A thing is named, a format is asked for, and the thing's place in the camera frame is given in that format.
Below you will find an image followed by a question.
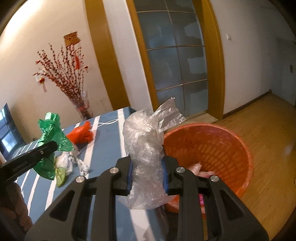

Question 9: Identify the clear plastic bag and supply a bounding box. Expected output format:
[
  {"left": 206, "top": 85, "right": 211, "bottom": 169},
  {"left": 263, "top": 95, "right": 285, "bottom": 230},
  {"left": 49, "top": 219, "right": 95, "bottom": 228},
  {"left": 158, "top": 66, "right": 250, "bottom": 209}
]
[{"left": 120, "top": 97, "right": 185, "bottom": 209}]

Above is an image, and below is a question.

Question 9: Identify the dark green plastic bag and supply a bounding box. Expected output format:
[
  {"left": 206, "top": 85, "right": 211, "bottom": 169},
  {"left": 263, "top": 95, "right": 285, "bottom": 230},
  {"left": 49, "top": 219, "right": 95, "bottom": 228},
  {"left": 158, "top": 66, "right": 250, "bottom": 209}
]
[{"left": 34, "top": 112, "right": 74, "bottom": 180}]

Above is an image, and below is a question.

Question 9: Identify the magenta plastic bag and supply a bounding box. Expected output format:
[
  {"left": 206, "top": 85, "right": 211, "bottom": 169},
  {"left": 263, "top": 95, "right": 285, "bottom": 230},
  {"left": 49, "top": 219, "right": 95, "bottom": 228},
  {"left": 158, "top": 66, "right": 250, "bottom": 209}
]
[{"left": 188, "top": 163, "right": 215, "bottom": 213}]

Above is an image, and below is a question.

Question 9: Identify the black flat television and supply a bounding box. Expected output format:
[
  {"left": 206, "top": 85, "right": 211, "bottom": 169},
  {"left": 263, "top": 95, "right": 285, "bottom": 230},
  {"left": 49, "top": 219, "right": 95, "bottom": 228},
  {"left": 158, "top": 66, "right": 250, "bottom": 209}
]
[{"left": 0, "top": 103, "right": 25, "bottom": 161}]

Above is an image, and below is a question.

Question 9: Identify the blue striped tablecloth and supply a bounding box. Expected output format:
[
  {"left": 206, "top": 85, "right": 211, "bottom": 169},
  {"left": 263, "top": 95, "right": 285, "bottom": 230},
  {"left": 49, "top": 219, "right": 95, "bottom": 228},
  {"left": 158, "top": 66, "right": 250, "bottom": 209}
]
[{"left": 16, "top": 108, "right": 169, "bottom": 240}]

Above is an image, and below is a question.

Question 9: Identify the light green plastic bag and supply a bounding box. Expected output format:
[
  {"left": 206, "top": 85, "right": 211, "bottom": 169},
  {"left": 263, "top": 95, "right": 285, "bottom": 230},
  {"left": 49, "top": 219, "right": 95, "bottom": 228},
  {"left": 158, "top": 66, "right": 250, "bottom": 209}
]
[{"left": 55, "top": 167, "right": 66, "bottom": 187}]

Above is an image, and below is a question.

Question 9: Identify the orange plastic waste basket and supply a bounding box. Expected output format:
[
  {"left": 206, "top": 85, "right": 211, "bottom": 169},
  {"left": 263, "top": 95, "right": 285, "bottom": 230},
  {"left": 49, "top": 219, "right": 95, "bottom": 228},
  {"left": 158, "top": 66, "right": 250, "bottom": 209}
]
[{"left": 162, "top": 122, "right": 254, "bottom": 219}]

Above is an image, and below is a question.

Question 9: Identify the white printed plastic bag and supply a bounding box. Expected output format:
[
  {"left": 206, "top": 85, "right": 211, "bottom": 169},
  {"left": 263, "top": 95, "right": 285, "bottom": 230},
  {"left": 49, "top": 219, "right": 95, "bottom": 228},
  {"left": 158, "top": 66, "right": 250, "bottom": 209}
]
[{"left": 55, "top": 150, "right": 89, "bottom": 176}]

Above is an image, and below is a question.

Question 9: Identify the orange-red plastic bag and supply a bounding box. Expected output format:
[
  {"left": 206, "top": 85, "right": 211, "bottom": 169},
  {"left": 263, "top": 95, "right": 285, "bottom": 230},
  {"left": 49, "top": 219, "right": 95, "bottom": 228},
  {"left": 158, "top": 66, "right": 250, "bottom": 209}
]
[{"left": 66, "top": 121, "right": 94, "bottom": 145}]

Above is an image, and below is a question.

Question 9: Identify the glass floor vase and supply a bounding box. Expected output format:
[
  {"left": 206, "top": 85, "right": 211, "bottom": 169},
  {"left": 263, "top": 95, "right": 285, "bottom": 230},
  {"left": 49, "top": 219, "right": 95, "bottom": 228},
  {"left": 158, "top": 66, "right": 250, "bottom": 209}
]
[{"left": 70, "top": 91, "right": 93, "bottom": 121}]

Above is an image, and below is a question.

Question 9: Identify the red berry branch bouquet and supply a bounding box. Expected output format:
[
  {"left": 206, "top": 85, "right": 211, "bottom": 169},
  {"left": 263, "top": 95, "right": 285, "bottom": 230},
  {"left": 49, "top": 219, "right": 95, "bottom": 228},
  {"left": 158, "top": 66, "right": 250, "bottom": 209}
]
[{"left": 33, "top": 44, "right": 86, "bottom": 101}]

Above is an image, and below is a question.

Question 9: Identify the red hanging tassel ornament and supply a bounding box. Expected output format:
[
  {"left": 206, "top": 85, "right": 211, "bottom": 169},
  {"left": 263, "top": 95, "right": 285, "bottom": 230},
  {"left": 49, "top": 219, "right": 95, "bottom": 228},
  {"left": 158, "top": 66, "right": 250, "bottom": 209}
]
[{"left": 64, "top": 31, "right": 80, "bottom": 70}]

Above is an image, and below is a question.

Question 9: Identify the frosted glass sliding door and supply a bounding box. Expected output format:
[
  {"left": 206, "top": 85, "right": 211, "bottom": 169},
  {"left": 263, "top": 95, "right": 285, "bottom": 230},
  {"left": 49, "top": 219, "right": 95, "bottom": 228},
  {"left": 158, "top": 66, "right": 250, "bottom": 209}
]
[{"left": 134, "top": 0, "right": 208, "bottom": 117}]

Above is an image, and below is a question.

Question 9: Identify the small white wall switch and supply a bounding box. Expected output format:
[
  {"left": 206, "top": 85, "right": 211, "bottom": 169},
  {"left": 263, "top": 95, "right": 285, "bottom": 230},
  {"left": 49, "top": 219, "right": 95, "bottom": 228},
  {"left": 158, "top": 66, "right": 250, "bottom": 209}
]
[{"left": 226, "top": 34, "right": 232, "bottom": 40}]

